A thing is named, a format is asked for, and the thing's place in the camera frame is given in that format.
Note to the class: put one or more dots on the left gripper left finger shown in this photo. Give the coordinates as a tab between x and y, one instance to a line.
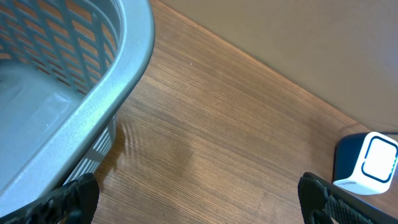
74	202

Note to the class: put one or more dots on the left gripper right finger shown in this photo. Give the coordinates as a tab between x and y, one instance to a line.
323	202

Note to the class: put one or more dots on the white barcode scanner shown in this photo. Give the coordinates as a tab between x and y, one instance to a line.
365	163

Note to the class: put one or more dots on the grey plastic mesh basket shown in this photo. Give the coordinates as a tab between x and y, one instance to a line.
66	69

